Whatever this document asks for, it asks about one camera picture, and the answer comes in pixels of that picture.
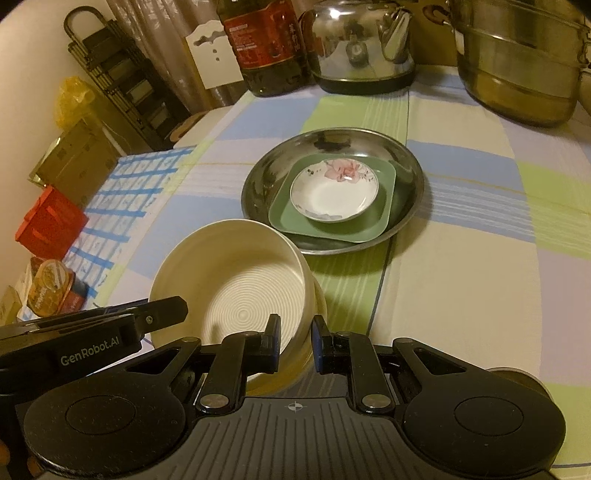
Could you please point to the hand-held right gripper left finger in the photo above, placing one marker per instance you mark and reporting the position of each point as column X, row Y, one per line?
column 276, row 344

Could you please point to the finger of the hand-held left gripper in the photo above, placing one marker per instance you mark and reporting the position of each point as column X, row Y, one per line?
column 161, row 311

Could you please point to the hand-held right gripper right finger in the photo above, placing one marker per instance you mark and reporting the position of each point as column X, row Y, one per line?
column 316, row 344

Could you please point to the cream ribbed bowl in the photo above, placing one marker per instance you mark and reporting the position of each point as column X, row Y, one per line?
column 221, row 277

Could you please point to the green square plate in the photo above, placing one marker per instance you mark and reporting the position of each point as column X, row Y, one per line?
column 286, row 221

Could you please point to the small floral dish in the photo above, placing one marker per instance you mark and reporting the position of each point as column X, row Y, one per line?
column 332, row 198

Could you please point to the large steel plate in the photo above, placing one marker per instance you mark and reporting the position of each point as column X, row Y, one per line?
column 277, row 175

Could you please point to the steel bowl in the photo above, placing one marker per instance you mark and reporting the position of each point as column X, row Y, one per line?
column 526, row 378

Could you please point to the dark blue packet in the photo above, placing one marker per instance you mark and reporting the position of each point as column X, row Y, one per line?
column 78, row 295

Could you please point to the yellow snack cup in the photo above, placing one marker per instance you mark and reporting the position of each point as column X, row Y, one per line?
column 48, row 286

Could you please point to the red gift box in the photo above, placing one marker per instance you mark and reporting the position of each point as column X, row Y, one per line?
column 51, row 221

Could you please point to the blue patterned cloth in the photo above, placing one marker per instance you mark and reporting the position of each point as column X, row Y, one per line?
column 129, row 184

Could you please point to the checked tablecloth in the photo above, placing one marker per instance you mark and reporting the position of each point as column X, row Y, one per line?
column 461, row 277

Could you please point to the olive cardboard box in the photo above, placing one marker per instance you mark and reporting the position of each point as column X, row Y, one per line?
column 74, row 157

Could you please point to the yellow plastic bag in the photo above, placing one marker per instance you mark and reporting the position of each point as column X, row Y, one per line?
column 74, row 101

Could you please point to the black rack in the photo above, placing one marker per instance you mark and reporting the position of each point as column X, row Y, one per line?
column 120, row 69

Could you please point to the white chair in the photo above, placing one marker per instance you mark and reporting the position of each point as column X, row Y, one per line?
column 212, row 55

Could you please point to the beige curtain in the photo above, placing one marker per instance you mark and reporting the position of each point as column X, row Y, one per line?
column 157, row 27

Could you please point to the cooking oil bottle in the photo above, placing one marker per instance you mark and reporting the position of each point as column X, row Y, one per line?
column 263, row 46

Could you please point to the steel kettle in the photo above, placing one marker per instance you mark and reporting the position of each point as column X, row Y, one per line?
column 341, row 41

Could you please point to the steel steamer pot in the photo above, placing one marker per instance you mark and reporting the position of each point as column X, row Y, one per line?
column 512, row 60

